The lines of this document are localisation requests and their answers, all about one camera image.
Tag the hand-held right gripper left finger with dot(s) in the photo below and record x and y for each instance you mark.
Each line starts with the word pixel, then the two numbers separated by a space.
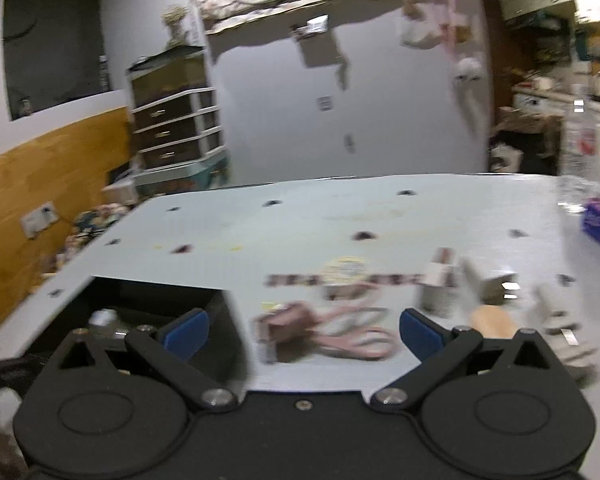
pixel 186 334

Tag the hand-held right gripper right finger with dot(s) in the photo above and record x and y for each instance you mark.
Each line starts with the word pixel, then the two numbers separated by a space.
pixel 420 334

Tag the black storage box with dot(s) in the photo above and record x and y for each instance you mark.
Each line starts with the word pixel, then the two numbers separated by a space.
pixel 145 295

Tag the small white box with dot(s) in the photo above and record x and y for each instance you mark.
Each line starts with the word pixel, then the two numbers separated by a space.
pixel 440 272

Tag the rounded wooden block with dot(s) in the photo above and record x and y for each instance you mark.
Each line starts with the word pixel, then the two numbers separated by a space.
pixel 495 322

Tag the white cylinder with metal band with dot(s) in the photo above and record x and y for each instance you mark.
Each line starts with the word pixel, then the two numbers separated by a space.
pixel 477 277

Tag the pink eyelash curler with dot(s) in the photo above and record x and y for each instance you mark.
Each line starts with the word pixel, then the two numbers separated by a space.
pixel 285 327

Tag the grey knob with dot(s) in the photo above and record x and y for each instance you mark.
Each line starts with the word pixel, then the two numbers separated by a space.
pixel 550 305

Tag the pile of toys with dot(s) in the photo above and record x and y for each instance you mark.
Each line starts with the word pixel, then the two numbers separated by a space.
pixel 92 225

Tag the white heart-print tablecloth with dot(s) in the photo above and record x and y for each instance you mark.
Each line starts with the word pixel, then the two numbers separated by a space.
pixel 330 210

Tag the teal patterned cabinet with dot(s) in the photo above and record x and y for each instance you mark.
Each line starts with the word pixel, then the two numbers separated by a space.
pixel 190 175

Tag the white drawer unit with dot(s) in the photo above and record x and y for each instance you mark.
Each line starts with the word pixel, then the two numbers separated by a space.
pixel 175 127

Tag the clear plastic bottle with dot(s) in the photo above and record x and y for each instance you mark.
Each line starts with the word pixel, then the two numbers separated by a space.
pixel 582 140

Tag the glass fish tank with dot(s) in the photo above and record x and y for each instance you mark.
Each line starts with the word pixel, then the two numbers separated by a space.
pixel 167 75

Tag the white plush toy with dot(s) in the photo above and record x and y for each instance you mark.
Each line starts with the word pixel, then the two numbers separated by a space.
pixel 467 70

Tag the vase with dried flowers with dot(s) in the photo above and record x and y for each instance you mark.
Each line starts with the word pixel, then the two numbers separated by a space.
pixel 175 25

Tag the white wall power outlet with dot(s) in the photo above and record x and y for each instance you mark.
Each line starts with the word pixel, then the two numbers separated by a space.
pixel 40 217

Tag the white wall switch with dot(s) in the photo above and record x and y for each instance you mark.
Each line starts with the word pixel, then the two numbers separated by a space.
pixel 325 103

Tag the dark wall window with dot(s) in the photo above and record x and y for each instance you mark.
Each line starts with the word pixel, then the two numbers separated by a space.
pixel 50 45

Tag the small wall-mounted box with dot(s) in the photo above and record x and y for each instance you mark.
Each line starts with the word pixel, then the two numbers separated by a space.
pixel 311 27

